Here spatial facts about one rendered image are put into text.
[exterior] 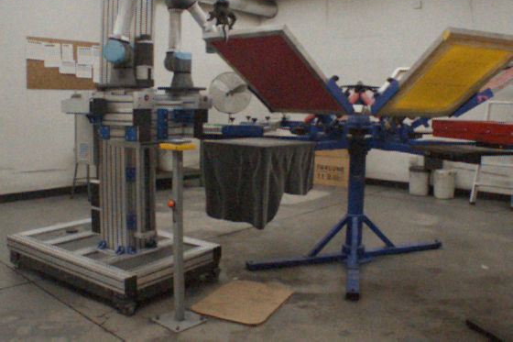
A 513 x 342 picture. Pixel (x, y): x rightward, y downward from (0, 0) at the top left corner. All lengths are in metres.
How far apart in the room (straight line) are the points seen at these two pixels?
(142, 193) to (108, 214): 0.30
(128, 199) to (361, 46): 5.15
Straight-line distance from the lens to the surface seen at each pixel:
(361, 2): 7.56
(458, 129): 2.45
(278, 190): 2.56
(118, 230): 3.11
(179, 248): 2.54
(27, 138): 6.04
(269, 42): 2.56
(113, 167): 3.06
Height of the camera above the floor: 1.16
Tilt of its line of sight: 5 degrees down
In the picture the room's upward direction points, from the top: 1 degrees clockwise
